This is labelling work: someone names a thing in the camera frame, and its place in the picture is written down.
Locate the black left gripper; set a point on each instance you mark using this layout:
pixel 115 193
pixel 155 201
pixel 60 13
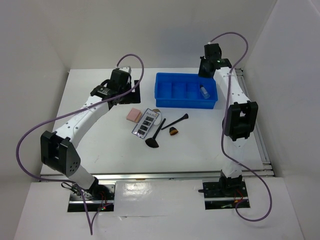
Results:
pixel 133 97

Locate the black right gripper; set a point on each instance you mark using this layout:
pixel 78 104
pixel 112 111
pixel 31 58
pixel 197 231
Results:
pixel 201 73

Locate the small clear bottle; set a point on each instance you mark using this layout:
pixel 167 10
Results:
pixel 204 92

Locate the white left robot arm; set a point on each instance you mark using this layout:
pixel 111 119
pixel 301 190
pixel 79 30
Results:
pixel 59 148

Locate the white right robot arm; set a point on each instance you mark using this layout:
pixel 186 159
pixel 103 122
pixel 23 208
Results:
pixel 240 119

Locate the black fan makeup brush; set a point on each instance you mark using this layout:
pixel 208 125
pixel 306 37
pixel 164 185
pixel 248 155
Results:
pixel 151 142

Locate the slim black makeup brush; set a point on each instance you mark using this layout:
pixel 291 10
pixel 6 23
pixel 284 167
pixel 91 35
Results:
pixel 184 117

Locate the blue plastic organizer bin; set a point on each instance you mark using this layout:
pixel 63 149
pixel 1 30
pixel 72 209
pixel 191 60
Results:
pixel 182 90

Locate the short brown kabuki brush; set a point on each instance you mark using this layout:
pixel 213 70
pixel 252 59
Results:
pixel 173 131

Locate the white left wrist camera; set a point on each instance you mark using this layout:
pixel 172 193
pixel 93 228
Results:
pixel 126 69

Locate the aluminium front rail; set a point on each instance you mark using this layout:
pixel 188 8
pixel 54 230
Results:
pixel 169 175

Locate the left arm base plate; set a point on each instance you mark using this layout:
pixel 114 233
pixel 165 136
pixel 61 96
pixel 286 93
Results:
pixel 104 202

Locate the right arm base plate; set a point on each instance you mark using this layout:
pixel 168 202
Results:
pixel 217 199

